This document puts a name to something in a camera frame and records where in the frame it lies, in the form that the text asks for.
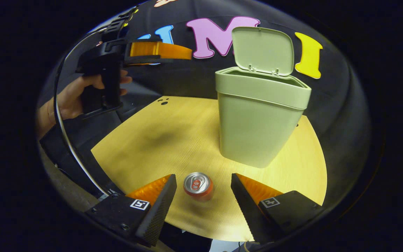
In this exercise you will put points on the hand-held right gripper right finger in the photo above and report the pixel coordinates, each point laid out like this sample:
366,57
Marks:
245,206

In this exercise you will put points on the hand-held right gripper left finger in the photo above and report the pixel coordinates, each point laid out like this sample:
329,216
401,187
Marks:
159,210

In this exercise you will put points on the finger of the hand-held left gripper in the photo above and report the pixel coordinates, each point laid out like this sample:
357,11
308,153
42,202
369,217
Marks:
145,61

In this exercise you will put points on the red pop can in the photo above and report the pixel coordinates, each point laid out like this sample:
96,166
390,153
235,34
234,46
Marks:
197,185

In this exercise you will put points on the green desktop garbage bin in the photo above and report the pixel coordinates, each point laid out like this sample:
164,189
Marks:
254,129

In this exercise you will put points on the wooden desktop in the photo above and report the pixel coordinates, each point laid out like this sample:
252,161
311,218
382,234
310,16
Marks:
159,140

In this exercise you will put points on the black backdrop cloth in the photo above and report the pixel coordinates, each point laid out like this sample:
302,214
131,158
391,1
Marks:
187,77

